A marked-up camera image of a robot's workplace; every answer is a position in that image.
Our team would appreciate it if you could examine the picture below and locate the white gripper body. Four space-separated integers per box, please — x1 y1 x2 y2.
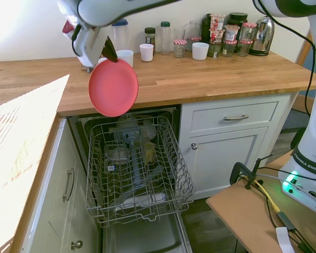
73 24 109 74

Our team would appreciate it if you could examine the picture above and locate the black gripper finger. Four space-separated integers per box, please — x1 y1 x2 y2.
101 36 120 63

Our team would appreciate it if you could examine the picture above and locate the red round plastic plate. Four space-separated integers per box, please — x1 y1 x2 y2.
88 58 140 118

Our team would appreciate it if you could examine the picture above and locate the grey dishwasher spray tube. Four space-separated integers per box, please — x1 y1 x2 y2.
122 125 143 190

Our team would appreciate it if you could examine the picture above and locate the built-in steel dishwasher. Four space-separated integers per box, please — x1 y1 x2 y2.
66 103 193 253

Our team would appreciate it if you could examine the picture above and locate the clear pitcher with blue lid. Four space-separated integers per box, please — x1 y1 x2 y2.
111 18 130 53

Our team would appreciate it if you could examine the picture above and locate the brown spice jar dark lid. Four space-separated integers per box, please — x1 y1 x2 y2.
144 27 156 54

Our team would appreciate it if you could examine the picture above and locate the clear bottle with green lid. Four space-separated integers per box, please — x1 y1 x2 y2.
160 21 172 56

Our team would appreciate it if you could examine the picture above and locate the tall clear drinking glass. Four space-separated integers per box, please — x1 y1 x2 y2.
173 28 186 46

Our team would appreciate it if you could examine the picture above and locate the clear glass jug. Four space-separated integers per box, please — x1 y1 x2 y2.
185 21 202 51

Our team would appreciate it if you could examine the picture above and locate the wide white plastic cup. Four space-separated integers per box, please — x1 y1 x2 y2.
191 42 210 61

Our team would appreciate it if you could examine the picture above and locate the dark green bottle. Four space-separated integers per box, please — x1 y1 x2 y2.
202 13 214 43

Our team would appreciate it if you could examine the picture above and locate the dark green glass jar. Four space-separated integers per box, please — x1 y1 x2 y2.
208 42 223 59

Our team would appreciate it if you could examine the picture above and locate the clear glass container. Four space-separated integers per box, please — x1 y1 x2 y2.
103 143 129 175

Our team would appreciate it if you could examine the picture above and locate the red white yogurt cup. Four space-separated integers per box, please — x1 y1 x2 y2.
209 28 225 45
210 13 226 31

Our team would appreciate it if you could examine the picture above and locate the yellowish glass jar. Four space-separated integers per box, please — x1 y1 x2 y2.
143 142 156 162

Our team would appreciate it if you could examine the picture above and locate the white cabinet drawer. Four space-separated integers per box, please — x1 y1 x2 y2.
192 101 279 132

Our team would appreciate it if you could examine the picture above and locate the grey red yogurt cup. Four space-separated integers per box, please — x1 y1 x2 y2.
223 24 241 42

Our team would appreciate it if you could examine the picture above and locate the black tub with lid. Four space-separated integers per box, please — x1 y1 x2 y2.
227 12 249 27

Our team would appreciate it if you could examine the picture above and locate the white dish in lower rack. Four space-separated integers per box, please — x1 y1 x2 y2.
115 192 167 212

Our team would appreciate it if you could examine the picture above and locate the chrome electric kettle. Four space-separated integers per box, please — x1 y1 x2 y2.
248 15 276 57

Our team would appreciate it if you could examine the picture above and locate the white cabinet door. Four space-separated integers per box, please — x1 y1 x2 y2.
189 126 270 196

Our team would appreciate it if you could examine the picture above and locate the black c-clamp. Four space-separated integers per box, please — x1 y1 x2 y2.
230 154 273 191

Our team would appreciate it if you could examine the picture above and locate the white corner cabinet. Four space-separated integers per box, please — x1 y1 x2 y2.
20 118 104 253

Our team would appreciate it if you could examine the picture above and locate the white kitchen base cabinet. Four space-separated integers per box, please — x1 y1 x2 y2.
179 93 299 201

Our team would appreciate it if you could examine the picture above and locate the white paper strip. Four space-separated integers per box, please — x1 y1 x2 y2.
275 226 296 253

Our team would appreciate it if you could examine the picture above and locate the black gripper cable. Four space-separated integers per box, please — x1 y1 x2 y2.
71 24 83 56

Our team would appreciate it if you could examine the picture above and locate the red and white wrist camera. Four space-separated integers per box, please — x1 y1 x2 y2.
62 17 78 41

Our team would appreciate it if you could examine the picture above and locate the grey wire dishwasher rack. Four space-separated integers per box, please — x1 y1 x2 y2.
85 115 196 229

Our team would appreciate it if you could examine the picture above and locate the metal bar cabinet handle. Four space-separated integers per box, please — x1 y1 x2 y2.
61 168 75 203

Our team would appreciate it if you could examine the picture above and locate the metal drawer pull handle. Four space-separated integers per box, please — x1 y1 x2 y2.
224 113 250 121

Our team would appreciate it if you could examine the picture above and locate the leaning wooden frame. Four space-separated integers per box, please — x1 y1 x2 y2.
295 31 316 75

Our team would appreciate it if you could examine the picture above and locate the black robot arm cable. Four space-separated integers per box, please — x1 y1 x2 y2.
252 0 316 117

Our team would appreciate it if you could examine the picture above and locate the grey cable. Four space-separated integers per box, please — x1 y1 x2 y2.
257 172 288 183

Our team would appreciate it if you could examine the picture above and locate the yellow network cable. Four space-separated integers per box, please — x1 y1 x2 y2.
253 178 280 213

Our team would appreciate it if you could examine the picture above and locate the black inline cable adapter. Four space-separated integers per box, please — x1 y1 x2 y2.
276 210 296 233

